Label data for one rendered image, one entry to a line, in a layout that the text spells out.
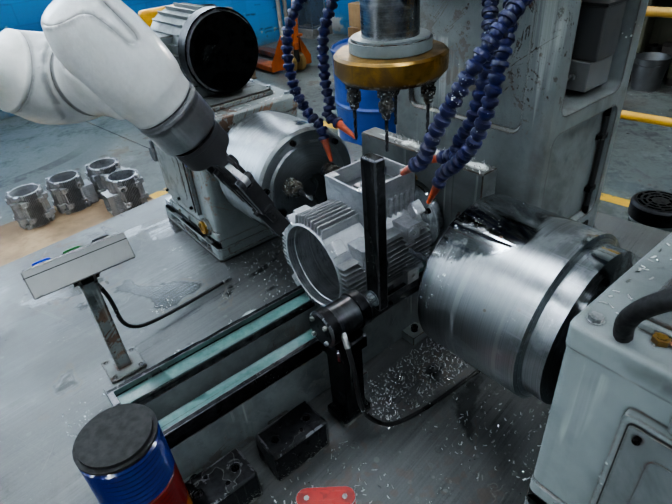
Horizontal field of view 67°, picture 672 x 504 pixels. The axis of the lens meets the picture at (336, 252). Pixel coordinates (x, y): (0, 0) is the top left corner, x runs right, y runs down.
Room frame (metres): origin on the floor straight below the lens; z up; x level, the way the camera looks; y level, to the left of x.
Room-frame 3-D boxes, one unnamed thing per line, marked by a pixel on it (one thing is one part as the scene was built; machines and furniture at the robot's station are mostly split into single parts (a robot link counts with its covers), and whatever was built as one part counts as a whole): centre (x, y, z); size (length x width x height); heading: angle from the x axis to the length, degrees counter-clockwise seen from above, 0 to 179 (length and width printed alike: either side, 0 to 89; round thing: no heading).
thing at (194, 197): (1.28, 0.27, 0.99); 0.35 x 0.31 x 0.37; 37
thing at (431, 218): (0.86, -0.16, 1.01); 0.15 x 0.02 x 0.15; 37
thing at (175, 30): (1.29, 0.32, 1.16); 0.33 x 0.26 x 0.42; 37
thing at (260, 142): (1.09, 0.13, 1.04); 0.37 x 0.25 x 0.25; 37
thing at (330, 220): (0.77, -0.04, 1.01); 0.20 x 0.19 x 0.19; 126
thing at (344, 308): (0.65, -0.16, 0.92); 0.45 x 0.13 x 0.24; 127
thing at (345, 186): (0.79, -0.07, 1.11); 0.12 x 0.11 x 0.07; 126
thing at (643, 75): (4.40, -2.86, 0.14); 0.30 x 0.30 x 0.27
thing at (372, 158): (0.62, -0.06, 1.12); 0.04 x 0.03 x 0.26; 127
